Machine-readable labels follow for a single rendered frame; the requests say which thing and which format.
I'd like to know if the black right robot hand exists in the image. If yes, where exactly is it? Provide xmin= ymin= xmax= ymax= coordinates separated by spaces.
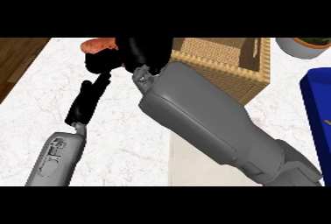
xmin=84 ymin=38 xmax=174 ymax=74

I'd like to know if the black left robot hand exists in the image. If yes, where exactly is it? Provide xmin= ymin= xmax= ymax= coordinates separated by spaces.
xmin=63 ymin=72 xmax=113 ymax=126

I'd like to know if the orange sweet potato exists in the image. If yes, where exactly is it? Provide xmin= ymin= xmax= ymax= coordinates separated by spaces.
xmin=79 ymin=38 xmax=119 ymax=55

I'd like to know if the square wicker basket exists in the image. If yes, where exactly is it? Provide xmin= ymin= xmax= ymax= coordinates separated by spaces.
xmin=169 ymin=38 xmax=273 ymax=107

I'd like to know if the beige placemat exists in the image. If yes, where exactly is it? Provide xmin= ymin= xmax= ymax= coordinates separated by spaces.
xmin=166 ymin=116 xmax=264 ymax=187

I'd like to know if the grey round plant pot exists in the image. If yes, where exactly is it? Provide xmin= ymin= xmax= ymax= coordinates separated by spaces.
xmin=273 ymin=38 xmax=331 ymax=60

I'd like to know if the green potted plant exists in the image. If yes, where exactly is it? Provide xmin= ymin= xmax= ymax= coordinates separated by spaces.
xmin=301 ymin=38 xmax=331 ymax=46

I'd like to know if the blue rectangular board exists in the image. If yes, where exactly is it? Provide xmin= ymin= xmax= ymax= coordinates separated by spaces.
xmin=298 ymin=66 xmax=331 ymax=187

